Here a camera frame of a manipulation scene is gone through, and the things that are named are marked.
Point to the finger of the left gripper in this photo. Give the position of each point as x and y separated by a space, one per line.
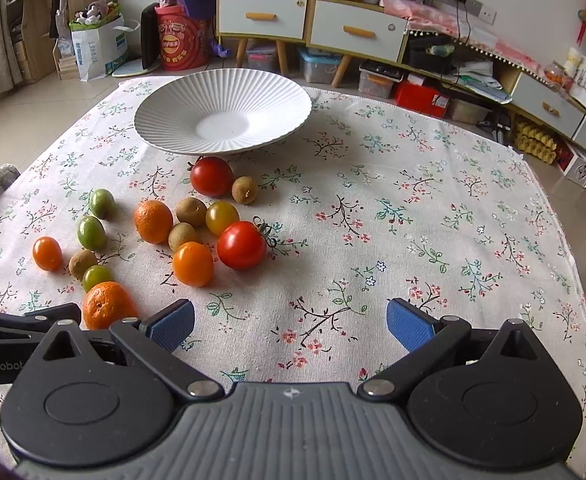
43 319

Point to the small orange tomato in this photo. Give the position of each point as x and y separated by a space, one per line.
47 254

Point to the floral tablecloth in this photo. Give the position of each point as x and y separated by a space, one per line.
364 203

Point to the yellow egg carton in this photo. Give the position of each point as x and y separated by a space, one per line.
535 140

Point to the red tomato with stem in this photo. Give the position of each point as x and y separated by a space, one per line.
241 246

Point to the wooden cabinet right drawer unit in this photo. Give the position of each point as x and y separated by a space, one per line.
358 30

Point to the red snack bucket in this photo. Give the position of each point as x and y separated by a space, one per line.
183 41

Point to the large red tomato by plate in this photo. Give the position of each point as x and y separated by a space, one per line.
211 176

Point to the orange tangerine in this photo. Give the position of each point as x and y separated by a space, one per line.
106 303
153 221

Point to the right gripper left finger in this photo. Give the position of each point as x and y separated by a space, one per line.
151 344

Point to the yellow cherry tomato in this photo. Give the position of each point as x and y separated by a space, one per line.
219 216

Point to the orange oval tomato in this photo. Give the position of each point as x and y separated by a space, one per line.
193 264

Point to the brown longan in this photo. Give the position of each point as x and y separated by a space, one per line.
180 234
80 262
244 190
193 211

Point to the low long cabinet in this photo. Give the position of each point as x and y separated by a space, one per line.
523 91

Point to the wooden cabinet drawer unit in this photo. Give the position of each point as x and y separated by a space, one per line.
282 22
358 30

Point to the clear storage bin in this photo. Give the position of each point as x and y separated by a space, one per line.
318 67

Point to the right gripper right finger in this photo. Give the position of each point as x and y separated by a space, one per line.
430 343

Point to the wooden cabinet left drawer unit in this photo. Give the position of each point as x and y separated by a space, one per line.
282 22

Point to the green plum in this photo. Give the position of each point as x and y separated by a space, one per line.
96 275
91 234
102 203

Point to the white ribbed plate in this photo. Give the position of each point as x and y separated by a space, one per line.
223 111

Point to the brown longan by tomato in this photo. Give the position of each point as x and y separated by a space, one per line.
244 190

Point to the white paper bag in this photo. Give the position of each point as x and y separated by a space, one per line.
102 47

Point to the pink cloth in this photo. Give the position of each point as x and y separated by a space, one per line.
460 24

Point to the red box on floor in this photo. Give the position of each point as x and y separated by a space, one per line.
425 100

